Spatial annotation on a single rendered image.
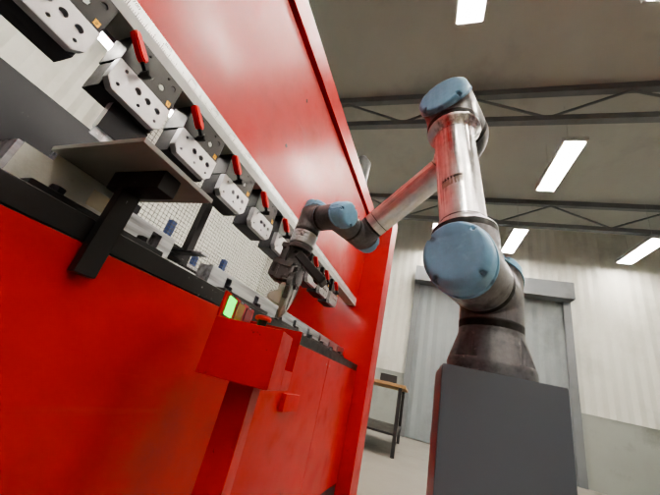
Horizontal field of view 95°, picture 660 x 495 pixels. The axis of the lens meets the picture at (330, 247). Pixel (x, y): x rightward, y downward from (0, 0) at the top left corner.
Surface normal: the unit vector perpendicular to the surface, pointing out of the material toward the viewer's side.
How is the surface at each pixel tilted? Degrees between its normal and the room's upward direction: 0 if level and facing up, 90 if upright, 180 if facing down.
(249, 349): 90
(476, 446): 90
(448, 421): 90
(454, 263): 97
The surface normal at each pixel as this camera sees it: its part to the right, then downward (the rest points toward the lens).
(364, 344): -0.30, -0.45
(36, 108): 0.93, 0.07
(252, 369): -0.08, -0.43
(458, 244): -0.65, -0.33
